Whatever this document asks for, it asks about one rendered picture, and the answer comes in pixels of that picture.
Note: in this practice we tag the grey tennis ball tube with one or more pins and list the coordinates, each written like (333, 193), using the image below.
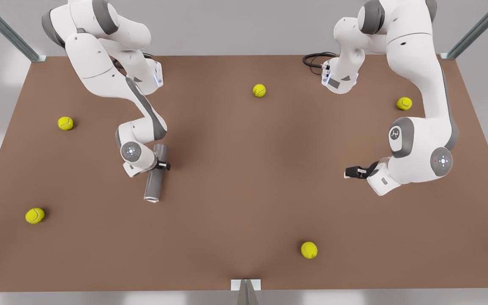
(156, 184)

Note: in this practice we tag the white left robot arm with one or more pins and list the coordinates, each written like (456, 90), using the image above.
(417, 63)

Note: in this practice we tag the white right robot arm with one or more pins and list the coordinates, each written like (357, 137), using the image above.
(100, 63)

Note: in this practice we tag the yellow tennis ball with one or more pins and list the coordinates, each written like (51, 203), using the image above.
(34, 215)
(65, 123)
(259, 90)
(309, 250)
(404, 103)

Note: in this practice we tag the silver frame post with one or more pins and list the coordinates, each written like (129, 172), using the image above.
(477, 29)
(6, 30)
(246, 292)

